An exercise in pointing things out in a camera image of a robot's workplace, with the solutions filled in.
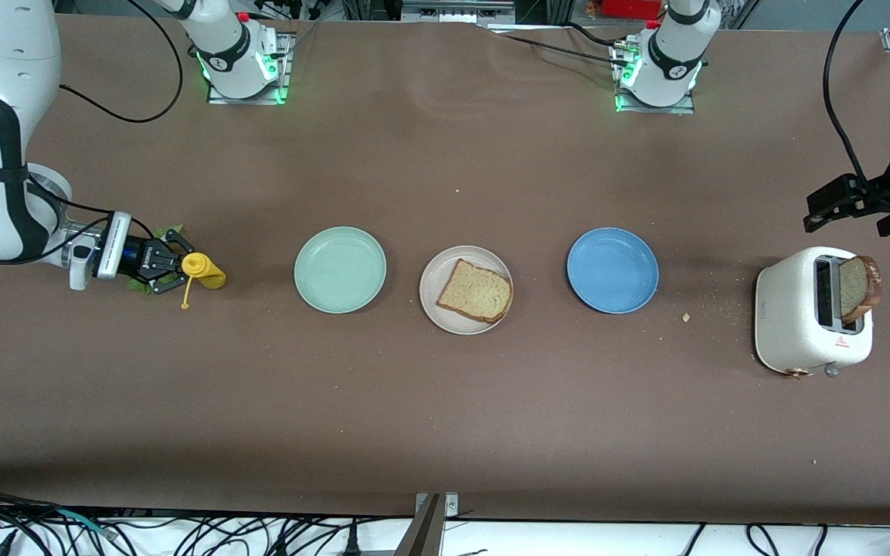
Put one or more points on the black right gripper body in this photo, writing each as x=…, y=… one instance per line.
x=137, y=252

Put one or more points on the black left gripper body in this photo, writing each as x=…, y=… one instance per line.
x=877, y=196

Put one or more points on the green lettuce leaf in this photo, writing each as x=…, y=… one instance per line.
x=140, y=286

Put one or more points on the yellow mustard squeeze bottle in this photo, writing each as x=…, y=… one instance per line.
x=213, y=278

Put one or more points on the dark crust bread slice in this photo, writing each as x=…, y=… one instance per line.
x=854, y=289

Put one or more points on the light bread slice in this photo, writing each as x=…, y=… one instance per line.
x=476, y=293

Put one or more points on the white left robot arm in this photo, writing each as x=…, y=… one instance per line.
x=673, y=54

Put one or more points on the mint green plate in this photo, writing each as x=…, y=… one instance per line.
x=341, y=270

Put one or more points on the blue plate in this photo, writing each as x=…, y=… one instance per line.
x=613, y=270

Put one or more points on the beige plate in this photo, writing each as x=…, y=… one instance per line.
x=466, y=329

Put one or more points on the white toaster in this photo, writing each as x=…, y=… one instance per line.
x=789, y=316

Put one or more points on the red box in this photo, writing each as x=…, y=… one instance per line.
x=630, y=8

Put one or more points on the black power plug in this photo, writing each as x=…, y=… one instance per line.
x=351, y=544
x=3, y=544

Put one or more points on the grey aluminium bar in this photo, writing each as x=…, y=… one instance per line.
x=423, y=537

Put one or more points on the grey metal box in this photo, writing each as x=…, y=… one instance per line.
x=456, y=9

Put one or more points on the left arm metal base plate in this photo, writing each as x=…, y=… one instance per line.
x=684, y=109

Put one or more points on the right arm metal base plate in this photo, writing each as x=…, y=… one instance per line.
x=285, y=73

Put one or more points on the small metal bracket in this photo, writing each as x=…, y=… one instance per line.
x=451, y=506

